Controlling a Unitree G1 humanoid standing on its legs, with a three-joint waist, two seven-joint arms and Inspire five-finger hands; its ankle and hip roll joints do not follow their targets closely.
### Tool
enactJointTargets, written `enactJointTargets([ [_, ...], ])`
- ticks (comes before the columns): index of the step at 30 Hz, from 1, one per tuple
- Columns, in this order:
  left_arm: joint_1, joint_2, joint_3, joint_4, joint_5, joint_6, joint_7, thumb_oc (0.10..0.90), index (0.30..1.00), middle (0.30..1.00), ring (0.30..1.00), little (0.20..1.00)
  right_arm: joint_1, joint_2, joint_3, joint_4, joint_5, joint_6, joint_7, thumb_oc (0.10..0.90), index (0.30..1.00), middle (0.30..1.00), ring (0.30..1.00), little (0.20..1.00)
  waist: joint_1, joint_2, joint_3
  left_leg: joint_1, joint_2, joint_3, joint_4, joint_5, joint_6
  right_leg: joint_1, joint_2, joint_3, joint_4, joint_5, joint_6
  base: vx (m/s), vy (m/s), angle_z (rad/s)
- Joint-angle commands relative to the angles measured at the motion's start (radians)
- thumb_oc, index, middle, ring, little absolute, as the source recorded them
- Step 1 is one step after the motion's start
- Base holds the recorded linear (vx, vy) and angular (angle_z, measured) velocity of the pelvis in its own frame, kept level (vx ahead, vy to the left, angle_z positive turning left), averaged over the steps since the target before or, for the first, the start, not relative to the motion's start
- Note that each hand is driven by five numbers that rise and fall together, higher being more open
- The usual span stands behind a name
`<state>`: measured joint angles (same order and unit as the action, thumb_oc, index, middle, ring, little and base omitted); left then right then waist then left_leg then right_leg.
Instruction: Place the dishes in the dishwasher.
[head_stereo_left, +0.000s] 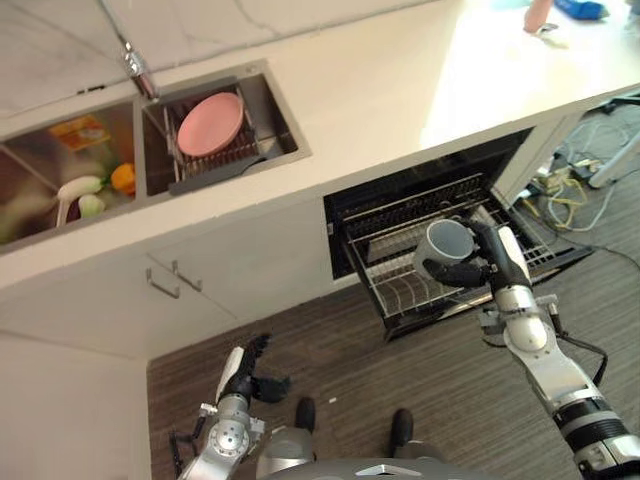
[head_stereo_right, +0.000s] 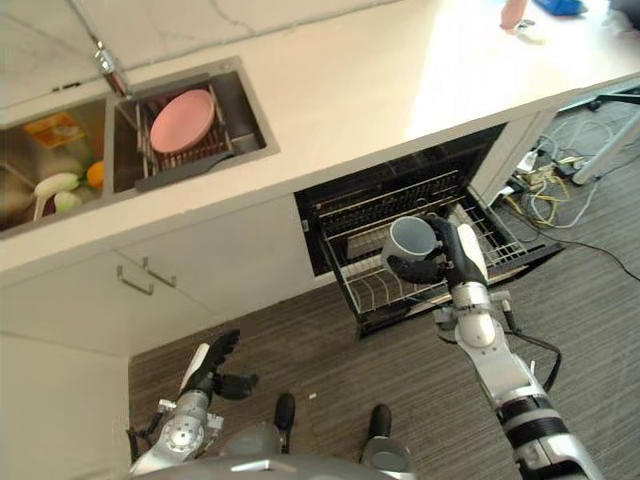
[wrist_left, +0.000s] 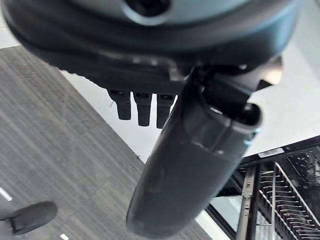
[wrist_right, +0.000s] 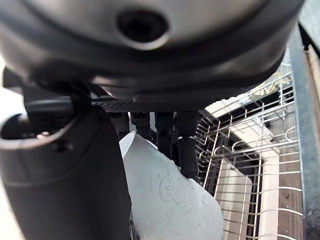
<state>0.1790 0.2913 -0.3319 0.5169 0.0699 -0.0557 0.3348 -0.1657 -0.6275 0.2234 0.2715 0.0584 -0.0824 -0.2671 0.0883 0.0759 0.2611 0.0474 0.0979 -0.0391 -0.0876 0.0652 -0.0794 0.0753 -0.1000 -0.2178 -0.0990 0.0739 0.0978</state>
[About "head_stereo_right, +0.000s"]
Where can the blue cloth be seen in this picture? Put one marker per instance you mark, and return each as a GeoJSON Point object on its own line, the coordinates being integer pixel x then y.
{"type": "Point", "coordinates": [562, 6]}

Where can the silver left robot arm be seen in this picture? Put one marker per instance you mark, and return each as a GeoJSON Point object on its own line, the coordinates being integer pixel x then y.
{"type": "Point", "coordinates": [172, 435]}

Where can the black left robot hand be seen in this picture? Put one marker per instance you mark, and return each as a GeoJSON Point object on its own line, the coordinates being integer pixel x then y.
{"type": "Point", "coordinates": [215, 361]}

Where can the black built-in dishwasher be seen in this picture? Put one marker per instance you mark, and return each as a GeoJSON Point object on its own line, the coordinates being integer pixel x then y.
{"type": "Point", "coordinates": [415, 220]}

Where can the stainless steel sink basin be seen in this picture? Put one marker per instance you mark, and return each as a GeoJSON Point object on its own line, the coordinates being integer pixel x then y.
{"type": "Point", "coordinates": [125, 145]}

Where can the orange fruit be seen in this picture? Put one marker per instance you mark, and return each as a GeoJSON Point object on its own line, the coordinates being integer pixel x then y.
{"type": "Point", "coordinates": [95, 174]}

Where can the green white vegetable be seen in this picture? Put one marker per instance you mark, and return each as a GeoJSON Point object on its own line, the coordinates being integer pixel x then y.
{"type": "Point", "coordinates": [66, 201]}

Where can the metal sink drying rack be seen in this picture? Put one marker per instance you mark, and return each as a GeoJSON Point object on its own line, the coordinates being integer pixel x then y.
{"type": "Point", "coordinates": [182, 145]}

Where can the white power strip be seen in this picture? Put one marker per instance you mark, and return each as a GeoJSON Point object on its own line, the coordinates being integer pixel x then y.
{"type": "Point", "coordinates": [532, 176]}

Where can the white radish vegetable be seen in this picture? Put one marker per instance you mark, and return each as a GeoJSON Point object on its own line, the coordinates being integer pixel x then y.
{"type": "Point", "coordinates": [52, 186]}

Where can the dark robot foot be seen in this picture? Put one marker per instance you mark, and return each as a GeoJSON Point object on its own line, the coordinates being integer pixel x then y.
{"type": "Point", "coordinates": [379, 419]}
{"type": "Point", "coordinates": [285, 411]}

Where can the black chair base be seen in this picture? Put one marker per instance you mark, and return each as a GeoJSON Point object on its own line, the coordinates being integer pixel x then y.
{"type": "Point", "coordinates": [612, 97]}

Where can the pink plate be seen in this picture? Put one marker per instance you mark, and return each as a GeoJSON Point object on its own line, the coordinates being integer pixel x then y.
{"type": "Point", "coordinates": [182, 121]}

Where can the orange food packet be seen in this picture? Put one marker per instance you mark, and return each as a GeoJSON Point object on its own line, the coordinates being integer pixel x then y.
{"type": "Point", "coordinates": [55, 129]}

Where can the robot torso and legs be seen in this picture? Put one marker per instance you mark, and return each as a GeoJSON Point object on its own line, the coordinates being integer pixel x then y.
{"type": "Point", "coordinates": [310, 457]}

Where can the white cabinet door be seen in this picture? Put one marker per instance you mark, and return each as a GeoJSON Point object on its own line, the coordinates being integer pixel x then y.
{"type": "Point", "coordinates": [115, 295]}

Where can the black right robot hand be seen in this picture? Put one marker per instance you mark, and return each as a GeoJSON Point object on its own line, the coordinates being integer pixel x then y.
{"type": "Point", "coordinates": [462, 250]}

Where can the chrome kitchen faucet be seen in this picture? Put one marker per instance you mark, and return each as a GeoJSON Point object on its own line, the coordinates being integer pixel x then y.
{"type": "Point", "coordinates": [111, 67]}

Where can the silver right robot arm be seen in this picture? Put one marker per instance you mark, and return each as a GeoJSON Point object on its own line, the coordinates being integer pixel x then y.
{"type": "Point", "coordinates": [510, 380]}

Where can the grey mug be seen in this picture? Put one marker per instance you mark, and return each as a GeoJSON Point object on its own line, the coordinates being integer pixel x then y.
{"type": "Point", "coordinates": [409, 242]}

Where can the white desk leg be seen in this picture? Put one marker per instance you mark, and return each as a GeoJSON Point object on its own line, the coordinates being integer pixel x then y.
{"type": "Point", "coordinates": [607, 150]}

